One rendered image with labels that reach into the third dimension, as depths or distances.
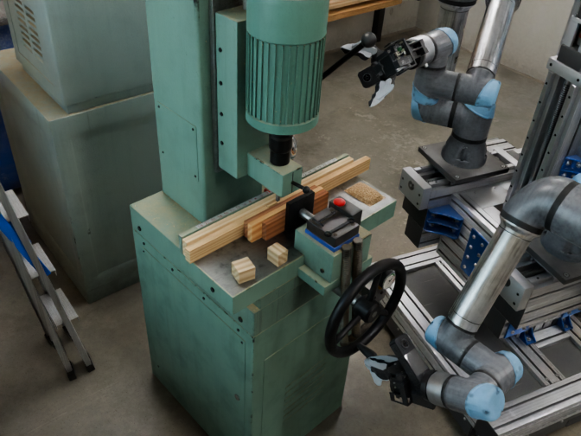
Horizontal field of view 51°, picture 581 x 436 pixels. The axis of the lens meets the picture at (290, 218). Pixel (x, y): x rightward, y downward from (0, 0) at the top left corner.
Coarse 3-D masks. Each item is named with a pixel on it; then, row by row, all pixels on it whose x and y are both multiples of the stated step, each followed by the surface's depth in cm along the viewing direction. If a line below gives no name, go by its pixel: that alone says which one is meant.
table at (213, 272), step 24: (336, 192) 174; (384, 216) 172; (240, 240) 155; (264, 240) 155; (288, 240) 156; (192, 264) 148; (216, 264) 148; (264, 264) 148; (288, 264) 149; (216, 288) 143; (240, 288) 142; (264, 288) 146
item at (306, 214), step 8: (312, 192) 157; (296, 200) 154; (304, 200) 156; (312, 200) 158; (288, 208) 153; (296, 208) 155; (304, 208) 157; (312, 208) 160; (288, 216) 155; (296, 216) 157; (304, 216) 155; (312, 216) 154; (288, 224) 156; (296, 224) 159
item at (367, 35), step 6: (366, 36) 133; (372, 36) 133; (366, 42) 134; (372, 42) 133; (354, 48) 138; (360, 48) 137; (348, 54) 140; (342, 60) 142; (336, 66) 144; (324, 72) 148; (330, 72) 147; (324, 78) 150
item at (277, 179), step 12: (252, 156) 156; (264, 156) 156; (252, 168) 157; (264, 168) 154; (276, 168) 151; (288, 168) 152; (300, 168) 153; (264, 180) 156; (276, 180) 152; (288, 180) 151; (300, 180) 155; (276, 192) 154; (288, 192) 154
